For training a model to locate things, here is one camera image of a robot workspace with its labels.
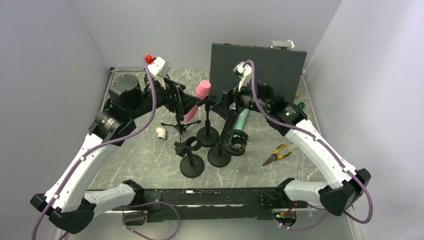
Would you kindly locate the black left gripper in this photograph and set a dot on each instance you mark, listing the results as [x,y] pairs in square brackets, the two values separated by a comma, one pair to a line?
[184,103]

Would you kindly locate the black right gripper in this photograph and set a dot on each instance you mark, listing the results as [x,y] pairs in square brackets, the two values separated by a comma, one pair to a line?
[223,107]

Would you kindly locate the black mesh-head microphone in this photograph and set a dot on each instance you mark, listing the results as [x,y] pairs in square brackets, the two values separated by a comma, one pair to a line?
[228,123]

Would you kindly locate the mint green microphone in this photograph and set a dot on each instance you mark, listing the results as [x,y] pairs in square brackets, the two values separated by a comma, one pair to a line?
[241,119]

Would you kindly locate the pink microphone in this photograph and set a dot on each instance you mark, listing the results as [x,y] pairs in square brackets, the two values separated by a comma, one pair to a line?
[201,91]

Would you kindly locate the black pink-mic desk stand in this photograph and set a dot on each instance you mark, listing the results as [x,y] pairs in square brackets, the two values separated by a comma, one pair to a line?
[208,135]

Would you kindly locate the black clip desk stand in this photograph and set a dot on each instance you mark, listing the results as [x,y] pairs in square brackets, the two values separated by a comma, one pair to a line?
[191,165]

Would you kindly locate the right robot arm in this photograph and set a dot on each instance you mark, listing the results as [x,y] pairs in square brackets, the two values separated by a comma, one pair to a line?
[343,183]

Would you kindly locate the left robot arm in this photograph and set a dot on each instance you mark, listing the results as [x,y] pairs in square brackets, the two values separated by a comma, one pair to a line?
[67,203]

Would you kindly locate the white plastic connector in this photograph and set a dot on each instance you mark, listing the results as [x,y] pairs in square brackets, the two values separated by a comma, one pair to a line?
[161,133]

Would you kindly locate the dark green upright board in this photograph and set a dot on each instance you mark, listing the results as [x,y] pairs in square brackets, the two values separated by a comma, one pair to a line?
[279,68]

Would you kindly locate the metal clamp behind board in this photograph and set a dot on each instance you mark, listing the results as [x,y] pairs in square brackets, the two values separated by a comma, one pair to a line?
[283,44]

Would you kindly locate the black tripod shock-mount stand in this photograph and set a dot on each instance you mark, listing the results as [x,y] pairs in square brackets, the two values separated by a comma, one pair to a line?
[179,126]

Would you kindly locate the black shock-mount desk stand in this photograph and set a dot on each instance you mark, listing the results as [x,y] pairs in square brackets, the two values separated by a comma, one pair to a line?
[234,143]

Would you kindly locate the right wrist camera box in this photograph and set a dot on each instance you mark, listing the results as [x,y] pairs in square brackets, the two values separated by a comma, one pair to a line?
[244,72]

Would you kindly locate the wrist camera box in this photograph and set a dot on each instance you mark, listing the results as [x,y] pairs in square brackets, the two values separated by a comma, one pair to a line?
[157,66]
[244,72]

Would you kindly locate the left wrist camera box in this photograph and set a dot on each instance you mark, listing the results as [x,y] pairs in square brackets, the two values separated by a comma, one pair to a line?
[157,66]

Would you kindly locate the yellow-handled pliers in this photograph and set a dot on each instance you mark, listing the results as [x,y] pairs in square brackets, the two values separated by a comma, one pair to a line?
[277,155]

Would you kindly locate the green-handled screwdriver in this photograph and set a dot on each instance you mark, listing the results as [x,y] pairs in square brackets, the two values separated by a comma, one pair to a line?
[301,105]

